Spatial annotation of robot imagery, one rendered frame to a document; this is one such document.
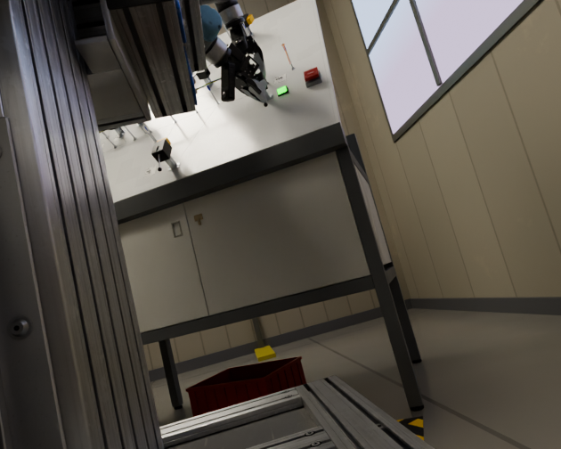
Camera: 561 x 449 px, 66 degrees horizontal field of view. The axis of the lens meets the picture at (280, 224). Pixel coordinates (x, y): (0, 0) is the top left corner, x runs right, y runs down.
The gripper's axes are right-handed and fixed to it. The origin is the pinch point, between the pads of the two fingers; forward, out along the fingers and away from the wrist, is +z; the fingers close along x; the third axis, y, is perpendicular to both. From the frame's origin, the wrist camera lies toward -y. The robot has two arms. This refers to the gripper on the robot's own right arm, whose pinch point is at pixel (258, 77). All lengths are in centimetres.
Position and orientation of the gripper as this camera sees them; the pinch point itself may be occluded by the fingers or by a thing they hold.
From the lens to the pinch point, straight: 163.7
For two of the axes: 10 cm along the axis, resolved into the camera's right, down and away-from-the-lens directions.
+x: -9.1, 3.6, 1.9
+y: 0.4, -3.9, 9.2
